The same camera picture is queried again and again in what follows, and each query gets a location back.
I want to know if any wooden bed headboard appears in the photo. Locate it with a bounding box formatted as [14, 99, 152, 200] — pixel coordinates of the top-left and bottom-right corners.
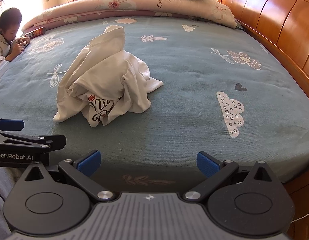
[218, 0, 309, 240]

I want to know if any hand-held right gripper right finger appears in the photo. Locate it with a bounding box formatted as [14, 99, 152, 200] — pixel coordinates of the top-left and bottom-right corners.
[182, 151, 281, 203]

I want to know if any grey cloth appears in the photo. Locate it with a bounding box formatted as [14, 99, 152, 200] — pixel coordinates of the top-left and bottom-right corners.
[0, 166, 24, 240]

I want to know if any pink floral folded quilt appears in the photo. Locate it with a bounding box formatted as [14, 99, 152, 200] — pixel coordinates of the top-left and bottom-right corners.
[22, 0, 238, 32]

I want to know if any white printed t-shirt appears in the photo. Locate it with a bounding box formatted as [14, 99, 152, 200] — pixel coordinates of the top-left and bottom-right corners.
[53, 25, 163, 128]

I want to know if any red snack can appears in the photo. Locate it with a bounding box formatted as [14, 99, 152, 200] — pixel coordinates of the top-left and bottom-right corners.
[24, 27, 47, 39]

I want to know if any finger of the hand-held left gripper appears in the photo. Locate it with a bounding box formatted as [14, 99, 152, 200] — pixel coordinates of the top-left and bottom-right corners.
[0, 129, 67, 153]
[0, 118, 25, 132]

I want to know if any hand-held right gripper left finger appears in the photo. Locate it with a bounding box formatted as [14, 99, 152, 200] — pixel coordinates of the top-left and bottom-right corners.
[20, 150, 116, 203]

